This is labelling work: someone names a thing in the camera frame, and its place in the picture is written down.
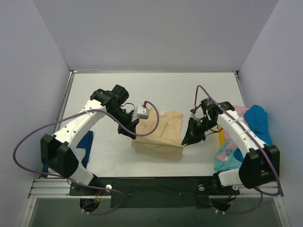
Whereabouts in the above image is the beige t shirt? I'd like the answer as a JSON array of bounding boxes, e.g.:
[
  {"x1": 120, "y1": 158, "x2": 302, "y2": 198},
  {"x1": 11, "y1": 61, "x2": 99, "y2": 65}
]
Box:
[{"x1": 132, "y1": 111, "x2": 184, "y2": 161}]

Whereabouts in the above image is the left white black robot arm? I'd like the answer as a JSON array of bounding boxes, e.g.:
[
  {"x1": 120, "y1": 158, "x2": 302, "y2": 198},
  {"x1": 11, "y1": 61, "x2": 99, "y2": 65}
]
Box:
[{"x1": 40, "y1": 85, "x2": 139, "y2": 195}]

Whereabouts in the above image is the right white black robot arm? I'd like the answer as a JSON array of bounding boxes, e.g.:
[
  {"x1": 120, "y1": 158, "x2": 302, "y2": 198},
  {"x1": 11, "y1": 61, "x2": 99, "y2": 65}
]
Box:
[{"x1": 181, "y1": 98, "x2": 280, "y2": 193}]

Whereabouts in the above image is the yellow t shirt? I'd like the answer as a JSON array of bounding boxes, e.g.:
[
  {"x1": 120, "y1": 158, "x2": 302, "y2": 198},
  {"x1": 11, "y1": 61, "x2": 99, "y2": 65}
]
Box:
[{"x1": 219, "y1": 131, "x2": 224, "y2": 146}]

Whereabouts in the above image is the pink t shirt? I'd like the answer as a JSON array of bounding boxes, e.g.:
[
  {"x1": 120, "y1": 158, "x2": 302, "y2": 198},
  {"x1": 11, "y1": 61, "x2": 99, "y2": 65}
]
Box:
[{"x1": 221, "y1": 105, "x2": 248, "y2": 163}]

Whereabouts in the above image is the teal t shirt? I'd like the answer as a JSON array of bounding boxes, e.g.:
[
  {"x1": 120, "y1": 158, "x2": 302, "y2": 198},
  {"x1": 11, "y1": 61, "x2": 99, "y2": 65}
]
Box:
[{"x1": 214, "y1": 140, "x2": 244, "y2": 173}]

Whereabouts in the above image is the navy printed folded t shirt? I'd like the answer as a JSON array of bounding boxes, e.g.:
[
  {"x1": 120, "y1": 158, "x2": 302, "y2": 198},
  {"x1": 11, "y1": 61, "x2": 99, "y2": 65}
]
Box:
[{"x1": 40, "y1": 131, "x2": 93, "y2": 177}]

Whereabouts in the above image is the bright blue t shirt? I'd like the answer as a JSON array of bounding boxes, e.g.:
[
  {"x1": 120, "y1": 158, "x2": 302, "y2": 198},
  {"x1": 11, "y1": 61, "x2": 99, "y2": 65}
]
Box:
[{"x1": 233, "y1": 104, "x2": 273, "y2": 164}]

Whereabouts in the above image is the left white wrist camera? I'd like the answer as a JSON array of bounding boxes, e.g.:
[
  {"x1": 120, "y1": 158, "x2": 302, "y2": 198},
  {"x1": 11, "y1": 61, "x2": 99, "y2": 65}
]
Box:
[{"x1": 132, "y1": 102, "x2": 149, "y2": 122}]

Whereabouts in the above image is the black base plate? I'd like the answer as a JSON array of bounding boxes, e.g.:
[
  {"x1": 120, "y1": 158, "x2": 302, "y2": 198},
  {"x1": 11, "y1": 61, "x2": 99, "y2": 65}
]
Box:
[{"x1": 69, "y1": 176, "x2": 240, "y2": 208}]

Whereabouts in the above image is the aluminium front rail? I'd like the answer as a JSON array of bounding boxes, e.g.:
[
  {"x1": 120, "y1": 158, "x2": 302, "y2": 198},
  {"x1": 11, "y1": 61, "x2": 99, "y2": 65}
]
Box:
[{"x1": 28, "y1": 178, "x2": 278, "y2": 199}]

